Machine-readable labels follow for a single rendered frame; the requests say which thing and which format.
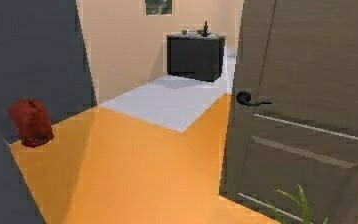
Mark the black cabinet with pale top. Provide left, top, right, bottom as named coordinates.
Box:
left=166, top=31, right=227, bottom=83

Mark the grey-brown room door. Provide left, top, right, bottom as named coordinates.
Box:
left=219, top=0, right=358, bottom=224

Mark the dark red bag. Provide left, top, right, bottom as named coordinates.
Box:
left=8, top=97, right=55, bottom=149

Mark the green house plant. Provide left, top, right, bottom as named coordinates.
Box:
left=266, top=184, right=330, bottom=224

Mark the black door handle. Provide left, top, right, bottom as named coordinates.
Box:
left=235, top=90, right=274, bottom=108

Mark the dark framed wall picture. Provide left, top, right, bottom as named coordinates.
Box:
left=144, top=0, right=173, bottom=16

